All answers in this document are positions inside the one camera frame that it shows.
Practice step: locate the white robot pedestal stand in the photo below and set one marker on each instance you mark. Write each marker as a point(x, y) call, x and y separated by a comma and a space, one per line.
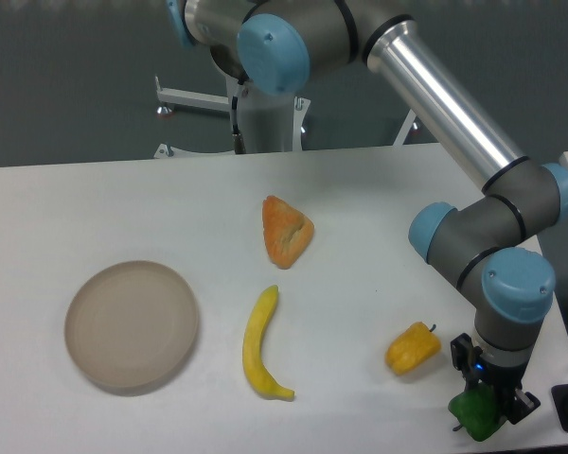
point(322, 117)

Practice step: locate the yellow bell pepper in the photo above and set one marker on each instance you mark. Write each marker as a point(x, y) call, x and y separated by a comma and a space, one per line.
point(412, 348)

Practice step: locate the green bell pepper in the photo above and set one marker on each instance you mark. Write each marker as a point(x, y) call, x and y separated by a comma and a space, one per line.
point(477, 411)

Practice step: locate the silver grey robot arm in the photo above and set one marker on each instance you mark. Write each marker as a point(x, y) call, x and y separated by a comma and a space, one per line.
point(269, 50)

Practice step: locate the beige round plate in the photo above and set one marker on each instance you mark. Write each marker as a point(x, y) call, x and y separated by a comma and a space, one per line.
point(131, 327)

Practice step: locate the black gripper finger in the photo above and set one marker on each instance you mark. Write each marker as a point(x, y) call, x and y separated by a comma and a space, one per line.
point(516, 404)
point(466, 360)

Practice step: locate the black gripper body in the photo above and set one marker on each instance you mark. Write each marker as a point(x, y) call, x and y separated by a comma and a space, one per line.
point(500, 375)

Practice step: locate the yellow banana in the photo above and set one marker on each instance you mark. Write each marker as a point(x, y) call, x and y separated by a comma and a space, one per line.
point(257, 375)

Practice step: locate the orange croissant bread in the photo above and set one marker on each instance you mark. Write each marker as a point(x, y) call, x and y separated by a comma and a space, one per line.
point(287, 232)

